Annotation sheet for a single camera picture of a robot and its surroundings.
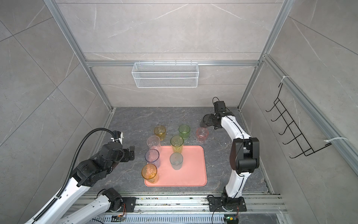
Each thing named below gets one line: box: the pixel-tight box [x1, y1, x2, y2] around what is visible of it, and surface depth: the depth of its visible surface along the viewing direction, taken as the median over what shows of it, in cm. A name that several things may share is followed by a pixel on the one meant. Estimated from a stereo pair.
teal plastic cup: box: [169, 152, 184, 171], surface depth 87 cm
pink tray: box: [144, 145, 208, 188], surface depth 86 cm
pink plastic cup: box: [196, 127, 209, 143], surface depth 103 cm
